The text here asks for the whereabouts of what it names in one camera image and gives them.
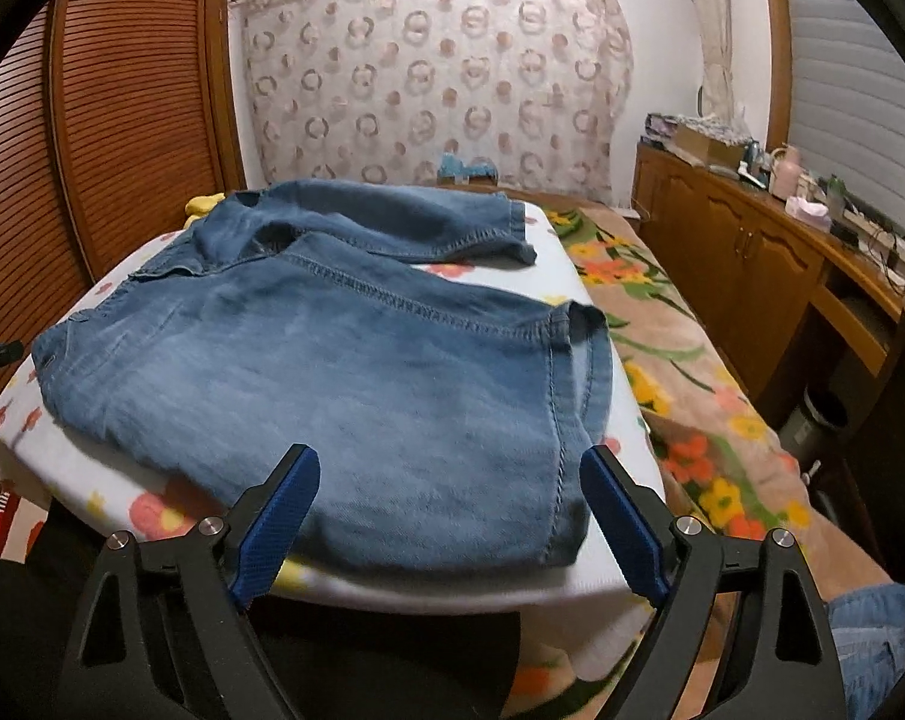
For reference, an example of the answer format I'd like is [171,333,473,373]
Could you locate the blue denim pants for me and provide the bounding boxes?
[32,179,613,574]

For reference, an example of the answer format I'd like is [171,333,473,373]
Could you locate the blue denim garment at edge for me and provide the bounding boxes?
[827,583,905,718]

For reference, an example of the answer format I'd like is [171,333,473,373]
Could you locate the white fruit print blanket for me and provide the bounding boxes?
[0,182,659,611]

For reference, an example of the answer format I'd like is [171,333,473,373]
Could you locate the floral brown bed cover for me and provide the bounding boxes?
[496,202,897,720]

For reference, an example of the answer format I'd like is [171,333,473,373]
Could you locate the yellow pikachu plush toy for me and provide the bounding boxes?
[184,192,226,229]

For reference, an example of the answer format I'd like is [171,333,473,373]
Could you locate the wooden louvered closet door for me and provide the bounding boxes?
[0,0,248,511]

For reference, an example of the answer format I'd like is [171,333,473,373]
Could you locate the wooden sideboard cabinet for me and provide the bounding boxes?
[631,143,905,458]

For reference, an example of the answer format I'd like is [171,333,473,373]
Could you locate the pink bottle on cabinet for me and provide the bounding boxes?
[770,145,802,202]

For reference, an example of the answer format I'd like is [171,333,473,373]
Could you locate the cardboard box on cabinet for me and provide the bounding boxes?
[667,122,747,171]

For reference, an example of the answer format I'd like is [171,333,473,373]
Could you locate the patterned lace curtain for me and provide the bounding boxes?
[236,0,633,203]

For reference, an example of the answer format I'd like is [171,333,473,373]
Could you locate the blue item in box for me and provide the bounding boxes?
[436,153,498,185]

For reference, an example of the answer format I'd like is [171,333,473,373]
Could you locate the grey window shutter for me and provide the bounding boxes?
[788,0,905,234]

